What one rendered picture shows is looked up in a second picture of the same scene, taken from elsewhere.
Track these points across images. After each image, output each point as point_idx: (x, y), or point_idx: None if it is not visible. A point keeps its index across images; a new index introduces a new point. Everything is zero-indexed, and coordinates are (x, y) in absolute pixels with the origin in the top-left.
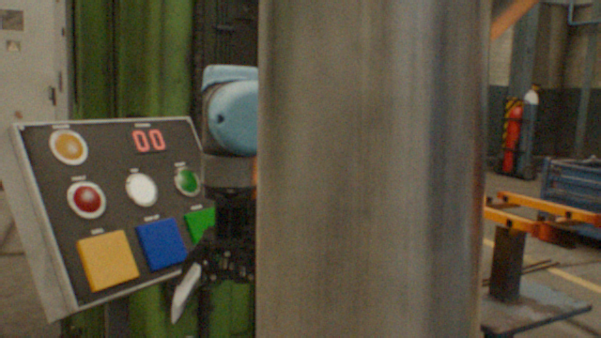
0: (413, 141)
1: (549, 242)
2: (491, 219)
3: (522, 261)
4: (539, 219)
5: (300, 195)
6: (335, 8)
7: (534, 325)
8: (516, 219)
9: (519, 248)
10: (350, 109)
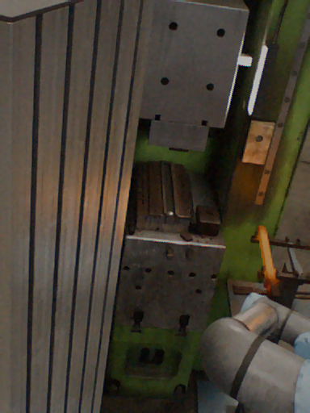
0: None
1: (267, 294)
2: (262, 260)
3: (295, 294)
4: (295, 273)
5: None
6: None
7: (270, 336)
8: (266, 269)
9: (293, 284)
10: None
